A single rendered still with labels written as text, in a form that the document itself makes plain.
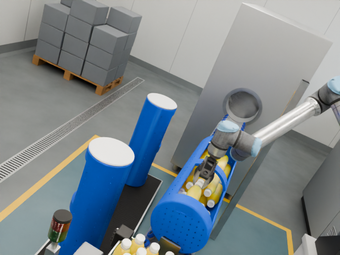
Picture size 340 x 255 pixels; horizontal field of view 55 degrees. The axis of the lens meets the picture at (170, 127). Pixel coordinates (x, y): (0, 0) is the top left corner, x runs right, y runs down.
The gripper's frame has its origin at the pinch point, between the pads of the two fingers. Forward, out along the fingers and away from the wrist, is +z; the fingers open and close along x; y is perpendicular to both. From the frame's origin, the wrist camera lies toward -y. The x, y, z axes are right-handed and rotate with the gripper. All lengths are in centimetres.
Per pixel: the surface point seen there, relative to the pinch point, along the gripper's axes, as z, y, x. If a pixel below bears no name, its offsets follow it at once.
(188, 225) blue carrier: 5.8, -23.7, -4.7
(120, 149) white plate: 16, 19, 52
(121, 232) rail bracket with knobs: 19.1, -35.2, 20.2
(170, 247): 16.6, -30.1, -2.1
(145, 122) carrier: 36, 105, 67
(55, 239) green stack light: 1, -70, 33
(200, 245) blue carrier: 12.7, -23.7, -13.4
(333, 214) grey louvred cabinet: 72, 186, -134
